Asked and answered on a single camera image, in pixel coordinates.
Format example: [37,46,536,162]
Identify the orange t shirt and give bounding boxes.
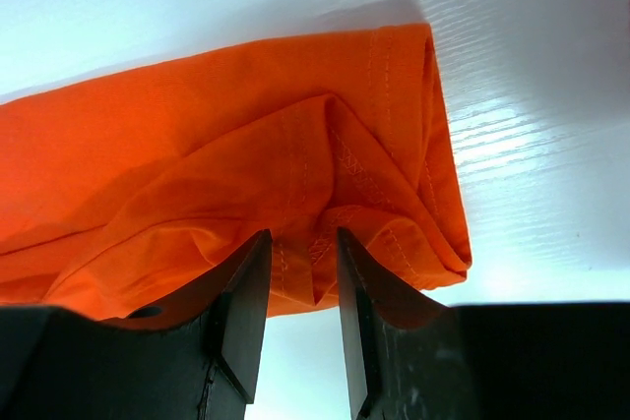
[1,24,472,320]

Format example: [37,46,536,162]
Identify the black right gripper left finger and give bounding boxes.
[1,230,272,419]

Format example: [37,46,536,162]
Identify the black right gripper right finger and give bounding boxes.
[337,228,629,419]

